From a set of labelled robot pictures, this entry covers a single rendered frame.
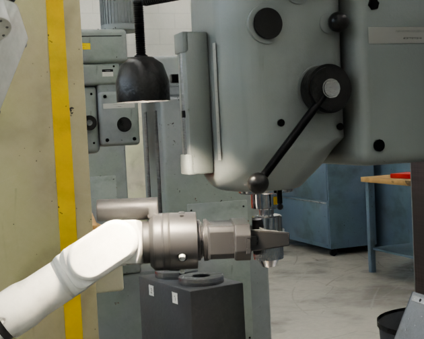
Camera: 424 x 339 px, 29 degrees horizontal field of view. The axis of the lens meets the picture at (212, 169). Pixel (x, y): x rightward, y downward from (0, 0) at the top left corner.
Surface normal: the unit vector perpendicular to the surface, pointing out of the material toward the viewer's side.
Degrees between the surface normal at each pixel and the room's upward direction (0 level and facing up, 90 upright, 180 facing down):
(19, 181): 90
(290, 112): 90
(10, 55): 86
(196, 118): 90
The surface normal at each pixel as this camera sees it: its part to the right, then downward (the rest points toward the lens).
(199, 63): 0.35, 0.04
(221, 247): 0.05, 0.05
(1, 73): 0.94, -0.11
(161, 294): -0.85, 0.07
